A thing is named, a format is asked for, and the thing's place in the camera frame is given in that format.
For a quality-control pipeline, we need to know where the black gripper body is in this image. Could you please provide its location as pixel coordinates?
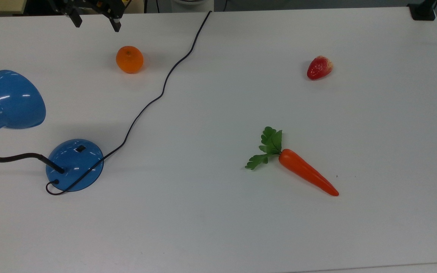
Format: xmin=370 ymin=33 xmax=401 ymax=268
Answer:
xmin=50 ymin=0 xmax=130 ymax=19

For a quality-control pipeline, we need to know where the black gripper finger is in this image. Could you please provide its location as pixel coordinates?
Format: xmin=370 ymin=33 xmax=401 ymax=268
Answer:
xmin=108 ymin=16 xmax=123 ymax=33
xmin=69 ymin=8 xmax=83 ymax=28

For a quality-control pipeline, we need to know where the blue desk lamp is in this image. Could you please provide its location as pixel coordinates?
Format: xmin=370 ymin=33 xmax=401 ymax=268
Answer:
xmin=0 ymin=70 xmax=104 ymax=192

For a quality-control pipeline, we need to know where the orange mandarin fruit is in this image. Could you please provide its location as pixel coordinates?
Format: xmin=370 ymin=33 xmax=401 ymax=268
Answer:
xmin=116 ymin=46 xmax=144 ymax=74

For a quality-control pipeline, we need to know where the white round container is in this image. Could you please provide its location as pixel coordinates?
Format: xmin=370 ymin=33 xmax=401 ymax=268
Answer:
xmin=171 ymin=0 xmax=214 ymax=13

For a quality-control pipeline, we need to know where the red toy strawberry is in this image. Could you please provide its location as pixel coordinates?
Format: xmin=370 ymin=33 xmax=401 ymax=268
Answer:
xmin=307 ymin=55 xmax=334 ymax=81

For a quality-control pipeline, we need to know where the orange toy carrot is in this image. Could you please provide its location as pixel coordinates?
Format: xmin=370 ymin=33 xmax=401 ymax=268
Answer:
xmin=245 ymin=126 xmax=340 ymax=197

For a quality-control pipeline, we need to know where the black table clamp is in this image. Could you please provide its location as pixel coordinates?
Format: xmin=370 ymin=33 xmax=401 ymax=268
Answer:
xmin=407 ymin=0 xmax=437 ymax=21

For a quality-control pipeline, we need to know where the white adjacent table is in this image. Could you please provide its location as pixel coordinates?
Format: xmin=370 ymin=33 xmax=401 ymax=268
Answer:
xmin=291 ymin=262 xmax=437 ymax=273

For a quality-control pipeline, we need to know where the black lamp power cable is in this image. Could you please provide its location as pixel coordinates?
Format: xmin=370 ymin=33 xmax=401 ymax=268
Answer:
xmin=46 ymin=11 xmax=212 ymax=196

